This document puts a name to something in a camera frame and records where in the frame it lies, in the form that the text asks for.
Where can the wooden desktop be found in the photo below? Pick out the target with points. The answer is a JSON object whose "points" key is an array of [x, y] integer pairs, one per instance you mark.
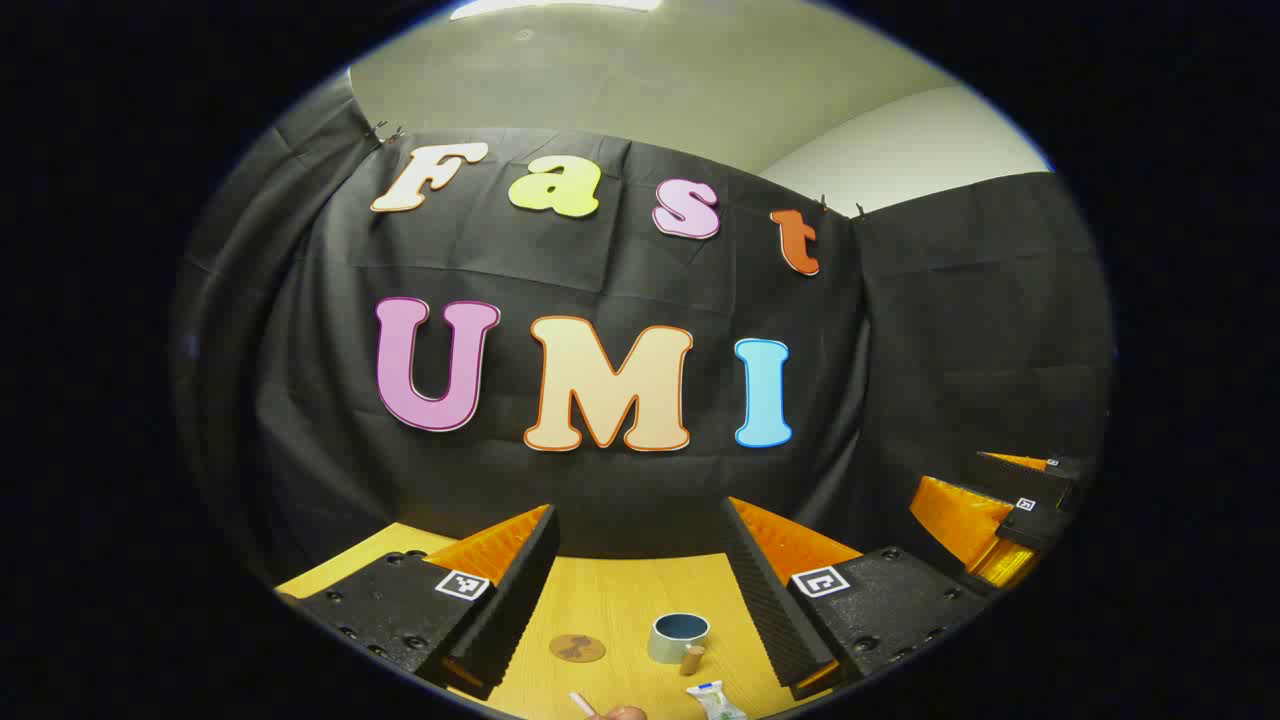
{"points": [[620, 595]]}

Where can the round cork coaster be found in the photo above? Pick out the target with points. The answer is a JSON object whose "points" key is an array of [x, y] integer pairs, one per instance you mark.
{"points": [[577, 648]]}

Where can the black backdrop cloth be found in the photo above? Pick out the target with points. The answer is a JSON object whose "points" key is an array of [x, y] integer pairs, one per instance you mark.
{"points": [[600, 270]]}

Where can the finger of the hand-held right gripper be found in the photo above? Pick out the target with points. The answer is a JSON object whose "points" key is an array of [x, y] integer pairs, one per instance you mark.
{"points": [[1040, 478], [1035, 522]]}

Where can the ceiling light panel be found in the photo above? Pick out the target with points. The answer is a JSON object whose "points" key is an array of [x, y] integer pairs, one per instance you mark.
{"points": [[555, 6]]}

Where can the white toothpaste tube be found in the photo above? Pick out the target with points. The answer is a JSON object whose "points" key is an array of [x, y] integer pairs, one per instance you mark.
{"points": [[718, 702]]}

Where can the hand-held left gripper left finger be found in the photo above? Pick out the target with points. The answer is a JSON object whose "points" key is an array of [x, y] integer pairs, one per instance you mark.
{"points": [[520, 590]]}

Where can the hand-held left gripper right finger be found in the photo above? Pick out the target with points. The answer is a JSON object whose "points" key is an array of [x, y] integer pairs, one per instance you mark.
{"points": [[765, 590]]}

